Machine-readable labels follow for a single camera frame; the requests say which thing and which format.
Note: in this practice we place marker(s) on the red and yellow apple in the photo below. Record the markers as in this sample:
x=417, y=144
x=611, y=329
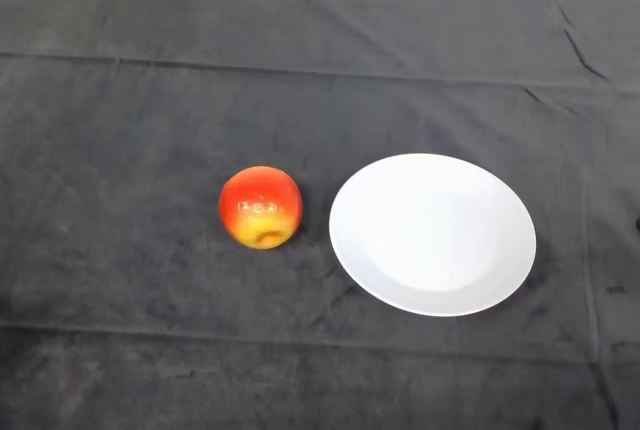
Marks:
x=260, y=200

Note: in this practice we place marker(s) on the white round plate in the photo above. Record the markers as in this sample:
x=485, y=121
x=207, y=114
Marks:
x=432, y=235

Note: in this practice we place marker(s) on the black cloth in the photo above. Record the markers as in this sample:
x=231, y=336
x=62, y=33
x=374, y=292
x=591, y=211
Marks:
x=150, y=100

